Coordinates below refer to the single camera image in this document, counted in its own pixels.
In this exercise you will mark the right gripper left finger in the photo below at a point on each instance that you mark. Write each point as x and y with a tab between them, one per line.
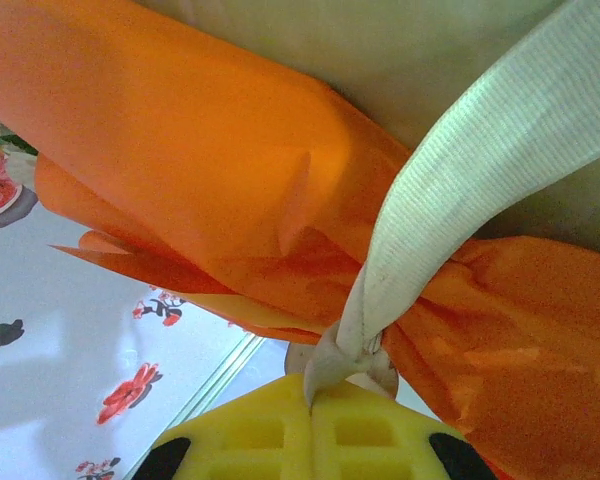
250	440

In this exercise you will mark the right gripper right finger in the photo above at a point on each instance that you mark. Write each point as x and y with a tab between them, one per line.
380	440

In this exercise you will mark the orange wrapping paper sheet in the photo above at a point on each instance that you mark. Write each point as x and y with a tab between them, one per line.
155	125

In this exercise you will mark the aluminium corner post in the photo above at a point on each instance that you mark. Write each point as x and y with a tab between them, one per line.
205	395

